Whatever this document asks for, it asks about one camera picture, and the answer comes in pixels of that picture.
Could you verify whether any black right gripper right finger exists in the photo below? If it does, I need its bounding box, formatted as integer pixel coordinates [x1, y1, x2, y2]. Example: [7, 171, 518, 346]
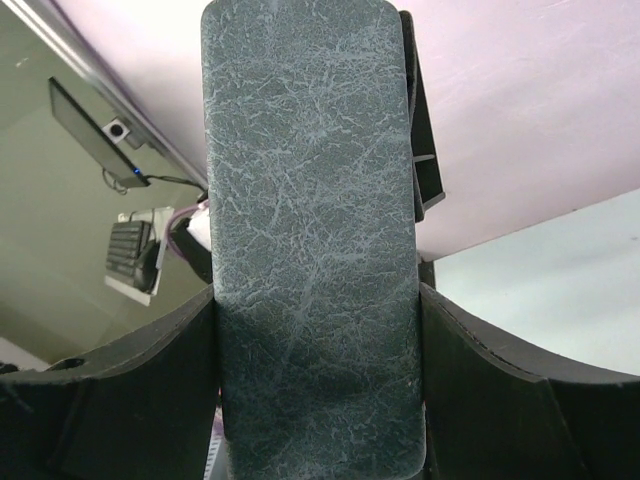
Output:
[420, 284, 639, 479]

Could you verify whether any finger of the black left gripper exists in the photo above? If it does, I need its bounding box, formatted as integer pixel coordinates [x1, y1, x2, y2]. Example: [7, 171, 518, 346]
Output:
[399, 10, 446, 223]

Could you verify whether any black top camera bar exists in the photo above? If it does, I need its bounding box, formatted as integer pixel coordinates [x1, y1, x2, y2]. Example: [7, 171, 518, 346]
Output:
[48, 77, 150, 189]

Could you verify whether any dark green glasses case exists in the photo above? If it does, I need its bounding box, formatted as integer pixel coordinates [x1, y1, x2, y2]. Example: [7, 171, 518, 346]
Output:
[201, 1, 426, 479]

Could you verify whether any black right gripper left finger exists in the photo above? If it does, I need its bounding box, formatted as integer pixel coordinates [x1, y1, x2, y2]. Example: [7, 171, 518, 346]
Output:
[1, 288, 219, 479]

